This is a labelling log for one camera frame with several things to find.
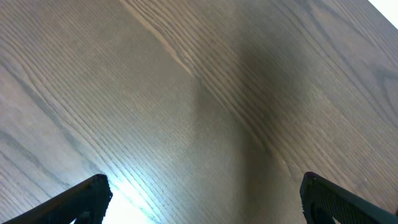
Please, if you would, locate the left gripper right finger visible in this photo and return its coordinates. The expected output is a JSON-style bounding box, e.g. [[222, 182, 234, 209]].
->
[[300, 172, 397, 224]]

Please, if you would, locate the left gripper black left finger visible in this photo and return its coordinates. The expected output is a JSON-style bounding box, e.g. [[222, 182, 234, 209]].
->
[[4, 174, 113, 224]]

